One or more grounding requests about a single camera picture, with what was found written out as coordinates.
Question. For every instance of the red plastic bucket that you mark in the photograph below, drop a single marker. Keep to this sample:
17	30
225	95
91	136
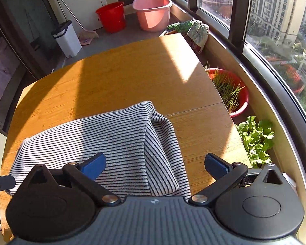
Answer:
112	17

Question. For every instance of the green knitted cloth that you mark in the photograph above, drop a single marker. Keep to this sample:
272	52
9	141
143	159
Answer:
196	33

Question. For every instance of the green lettuce plant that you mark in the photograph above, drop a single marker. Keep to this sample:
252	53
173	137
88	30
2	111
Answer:
257	140

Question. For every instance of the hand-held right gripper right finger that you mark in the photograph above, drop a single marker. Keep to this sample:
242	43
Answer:
216	166

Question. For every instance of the red basin with grass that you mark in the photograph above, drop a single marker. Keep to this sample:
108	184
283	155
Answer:
241	102

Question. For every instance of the pink plastic basin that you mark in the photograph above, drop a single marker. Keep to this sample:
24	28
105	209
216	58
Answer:
153	12

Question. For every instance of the dark window frame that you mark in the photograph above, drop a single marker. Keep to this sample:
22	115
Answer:
237	12

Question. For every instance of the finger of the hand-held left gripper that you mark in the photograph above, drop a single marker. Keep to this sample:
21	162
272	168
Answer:
2	183

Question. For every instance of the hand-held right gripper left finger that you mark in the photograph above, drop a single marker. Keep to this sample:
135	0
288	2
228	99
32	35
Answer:
94	168

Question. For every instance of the mop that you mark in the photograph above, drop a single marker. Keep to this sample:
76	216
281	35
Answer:
85	34

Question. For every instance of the pink floral blanket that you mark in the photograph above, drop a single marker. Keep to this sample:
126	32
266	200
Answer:
0	76

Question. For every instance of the grey striped garment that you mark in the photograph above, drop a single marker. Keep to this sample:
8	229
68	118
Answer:
122	143

